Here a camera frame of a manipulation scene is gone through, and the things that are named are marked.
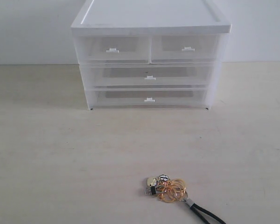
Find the gold keychain with black strap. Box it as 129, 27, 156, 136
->
145, 174, 225, 224

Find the white plastic drawer cabinet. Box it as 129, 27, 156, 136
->
70, 0, 231, 111

